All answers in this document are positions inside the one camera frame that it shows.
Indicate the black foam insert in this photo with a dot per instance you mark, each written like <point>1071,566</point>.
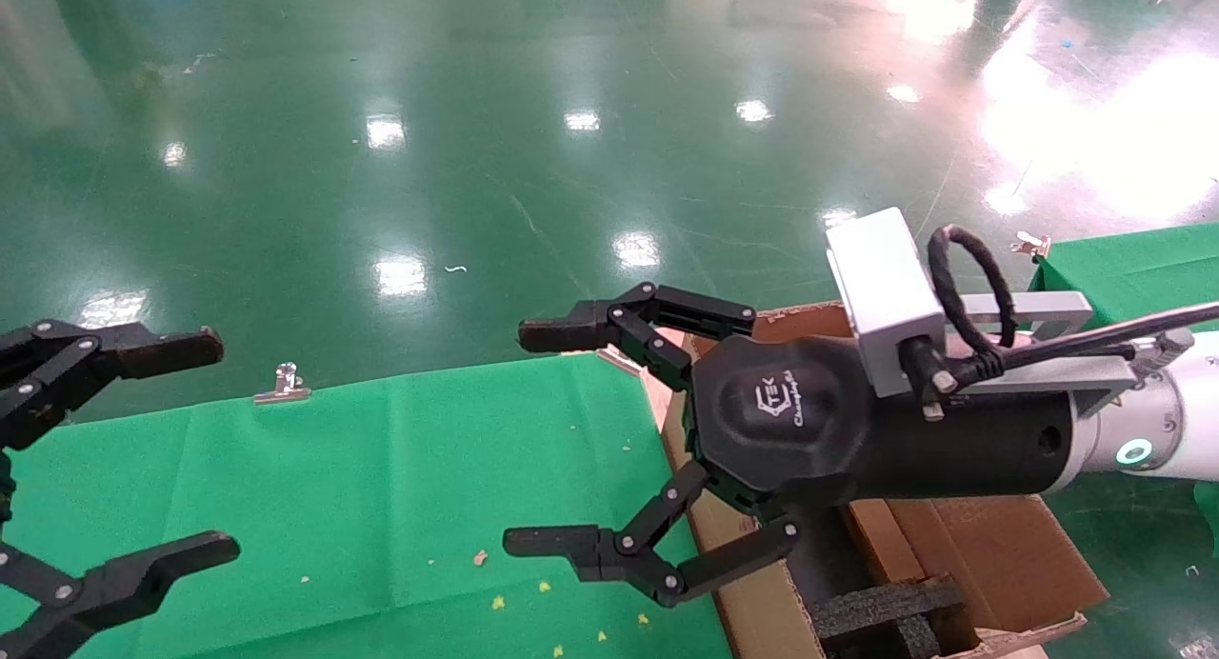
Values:
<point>876,607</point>

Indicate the metal binder clip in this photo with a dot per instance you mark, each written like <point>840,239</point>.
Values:
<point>284,388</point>
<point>1033,247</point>
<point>619,359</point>

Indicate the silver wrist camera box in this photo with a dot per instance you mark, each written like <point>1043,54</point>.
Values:
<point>881,283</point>

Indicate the large green tablecloth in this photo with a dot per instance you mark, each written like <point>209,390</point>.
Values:
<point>381,488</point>

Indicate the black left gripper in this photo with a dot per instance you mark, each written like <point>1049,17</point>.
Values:
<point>6,492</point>

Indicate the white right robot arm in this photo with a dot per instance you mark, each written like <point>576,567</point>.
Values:
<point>1195,416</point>

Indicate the silver camera mount bracket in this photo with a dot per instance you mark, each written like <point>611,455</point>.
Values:
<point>1038,309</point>

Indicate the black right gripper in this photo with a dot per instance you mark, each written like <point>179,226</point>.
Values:
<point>771,416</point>

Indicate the green cloth on side table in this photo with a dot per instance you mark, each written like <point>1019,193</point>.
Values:
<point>1143,269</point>

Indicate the large open brown carton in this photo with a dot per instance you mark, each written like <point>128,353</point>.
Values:
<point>1009,554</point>

